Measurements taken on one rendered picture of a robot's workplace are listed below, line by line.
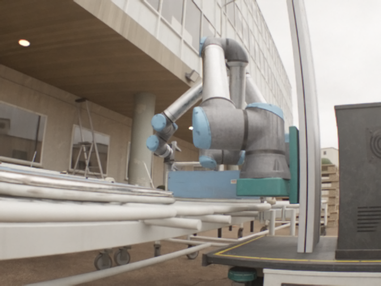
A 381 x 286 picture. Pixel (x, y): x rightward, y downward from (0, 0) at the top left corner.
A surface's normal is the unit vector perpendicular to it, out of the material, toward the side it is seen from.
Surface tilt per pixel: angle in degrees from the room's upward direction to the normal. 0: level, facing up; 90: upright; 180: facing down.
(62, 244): 90
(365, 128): 90
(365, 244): 90
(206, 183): 90
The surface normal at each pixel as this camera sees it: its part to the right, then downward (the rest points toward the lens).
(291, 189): -0.47, -0.17
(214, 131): 0.04, 0.27
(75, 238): 0.91, -0.04
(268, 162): -0.10, -0.51
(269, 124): 0.05, -0.18
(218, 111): 0.05, -0.68
